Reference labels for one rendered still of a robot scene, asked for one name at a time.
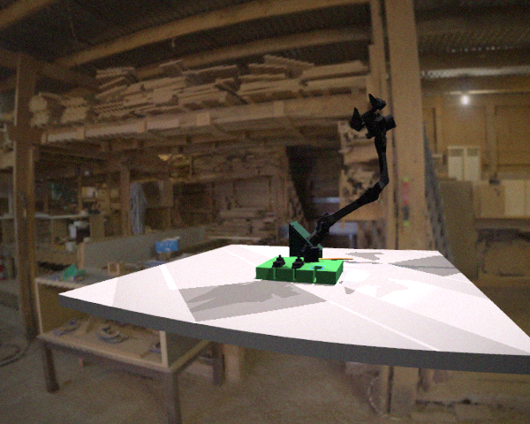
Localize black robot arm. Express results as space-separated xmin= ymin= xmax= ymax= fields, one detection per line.
xmin=307 ymin=113 xmax=396 ymax=247

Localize green flat deck plate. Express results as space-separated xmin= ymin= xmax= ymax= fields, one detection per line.
xmin=255 ymin=254 xmax=344 ymax=284

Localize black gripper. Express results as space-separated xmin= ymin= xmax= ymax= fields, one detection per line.
xmin=350 ymin=94 xmax=386 ymax=131

